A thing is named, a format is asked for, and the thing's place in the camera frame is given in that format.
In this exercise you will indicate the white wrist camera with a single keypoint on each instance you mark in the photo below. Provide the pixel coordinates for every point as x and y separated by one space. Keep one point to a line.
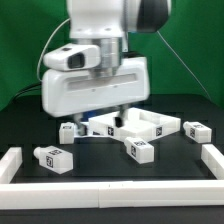
73 57

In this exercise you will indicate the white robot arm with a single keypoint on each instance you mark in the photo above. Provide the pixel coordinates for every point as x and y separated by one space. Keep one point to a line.
92 71

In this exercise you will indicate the paper sheet with tags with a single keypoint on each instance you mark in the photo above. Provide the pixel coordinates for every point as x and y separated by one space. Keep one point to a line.
89 132

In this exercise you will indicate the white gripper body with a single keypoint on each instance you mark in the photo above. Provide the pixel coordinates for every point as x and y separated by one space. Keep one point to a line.
68 93

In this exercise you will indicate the white square tabletop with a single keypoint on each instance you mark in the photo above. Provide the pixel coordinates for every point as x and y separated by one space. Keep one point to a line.
138 123

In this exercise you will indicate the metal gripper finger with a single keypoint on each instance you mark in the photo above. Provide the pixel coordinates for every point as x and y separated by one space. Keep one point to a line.
119 119
82 130

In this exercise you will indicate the white U-shaped fence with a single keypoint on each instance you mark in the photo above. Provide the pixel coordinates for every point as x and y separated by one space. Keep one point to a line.
101 194

